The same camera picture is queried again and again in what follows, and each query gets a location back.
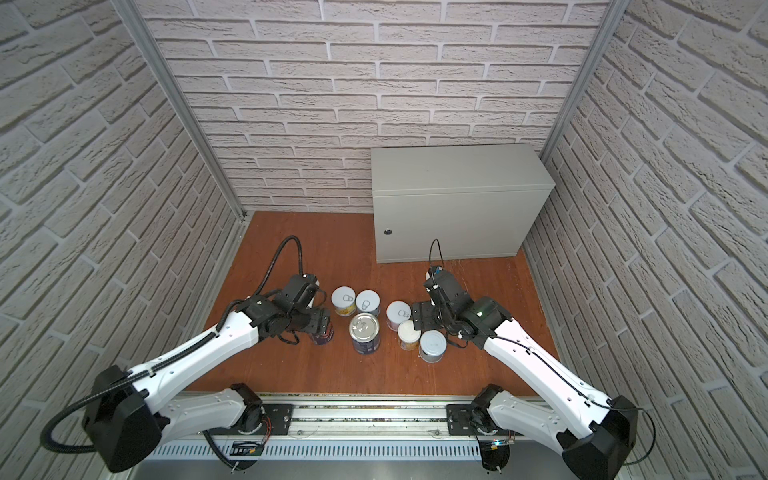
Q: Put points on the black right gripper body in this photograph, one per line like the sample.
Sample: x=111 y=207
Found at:
x=433 y=319

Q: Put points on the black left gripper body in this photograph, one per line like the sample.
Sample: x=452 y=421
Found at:
x=313 y=318

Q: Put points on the red label soup can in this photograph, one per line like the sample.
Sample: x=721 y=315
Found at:
x=324 y=336

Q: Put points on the blue Progresso soup can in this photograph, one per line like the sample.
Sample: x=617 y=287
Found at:
x=364 y=330

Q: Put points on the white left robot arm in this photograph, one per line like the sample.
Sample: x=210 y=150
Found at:
x=138 y=410

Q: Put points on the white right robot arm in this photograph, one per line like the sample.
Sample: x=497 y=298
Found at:
x=592 y=432

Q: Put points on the orange can white lid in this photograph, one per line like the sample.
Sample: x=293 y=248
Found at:
x=408 y=335

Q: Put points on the pink label can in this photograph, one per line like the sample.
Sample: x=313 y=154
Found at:
x=397 y=312

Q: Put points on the yellow label can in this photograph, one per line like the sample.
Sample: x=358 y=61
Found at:
x=343 y=300

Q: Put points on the white grey label can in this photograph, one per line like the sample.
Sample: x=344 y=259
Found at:
x=368 y=301

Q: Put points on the grey metal cabinet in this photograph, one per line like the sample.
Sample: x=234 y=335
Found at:
x=480 y=201

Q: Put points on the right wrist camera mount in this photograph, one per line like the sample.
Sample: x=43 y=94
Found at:
x=446 y=293

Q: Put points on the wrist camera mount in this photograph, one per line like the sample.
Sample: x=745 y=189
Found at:
x=298 y=293
x=446 y=293

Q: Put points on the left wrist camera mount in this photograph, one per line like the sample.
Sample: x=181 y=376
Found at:
x=298 y=293

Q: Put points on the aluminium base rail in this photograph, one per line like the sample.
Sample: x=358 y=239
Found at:
x=360 y=428

